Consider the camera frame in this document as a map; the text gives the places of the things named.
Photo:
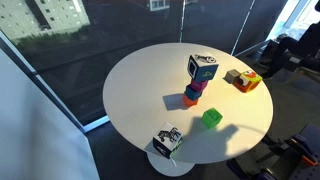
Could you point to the small orange cube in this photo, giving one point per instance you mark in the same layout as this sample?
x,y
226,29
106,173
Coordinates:
x,y
189,101

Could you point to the small blue cube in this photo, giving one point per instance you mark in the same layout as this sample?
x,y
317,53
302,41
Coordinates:
x,y
192,93

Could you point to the small magenta cube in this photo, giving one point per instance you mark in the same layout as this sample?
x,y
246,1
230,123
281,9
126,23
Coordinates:
x,y
199,85

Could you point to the blue fabric cube green triangle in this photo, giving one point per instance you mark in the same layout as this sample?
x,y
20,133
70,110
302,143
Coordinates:
x,y
201,71

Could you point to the navy fabric cube zebra print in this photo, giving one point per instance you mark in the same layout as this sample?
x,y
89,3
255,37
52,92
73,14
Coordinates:
x,y
167,140

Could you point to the green plastic cube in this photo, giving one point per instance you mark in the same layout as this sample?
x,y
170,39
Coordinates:
x,y
211,118

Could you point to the white window mullion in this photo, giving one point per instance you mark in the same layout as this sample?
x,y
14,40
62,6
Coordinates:
x,y
245,23
182,20

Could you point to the dark equipment base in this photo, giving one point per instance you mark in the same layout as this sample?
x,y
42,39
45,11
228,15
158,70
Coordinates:
x,y
253,166

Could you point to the white partition board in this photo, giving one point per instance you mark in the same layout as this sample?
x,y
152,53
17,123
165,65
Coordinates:
x,y
33,133

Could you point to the grey building outside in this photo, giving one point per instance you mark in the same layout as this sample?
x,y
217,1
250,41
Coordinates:
x,y
43,16

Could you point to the person in dark clothes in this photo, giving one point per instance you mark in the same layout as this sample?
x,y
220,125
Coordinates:
x,y
300,43

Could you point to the blue and orange clamp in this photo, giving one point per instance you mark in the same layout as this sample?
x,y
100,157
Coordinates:
x,y
303,150

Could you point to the white window frame strip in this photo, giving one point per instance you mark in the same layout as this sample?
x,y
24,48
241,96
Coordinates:
x,y
95,123

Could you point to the white table pedestal base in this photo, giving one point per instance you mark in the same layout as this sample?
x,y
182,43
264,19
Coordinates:
x,y
170,168

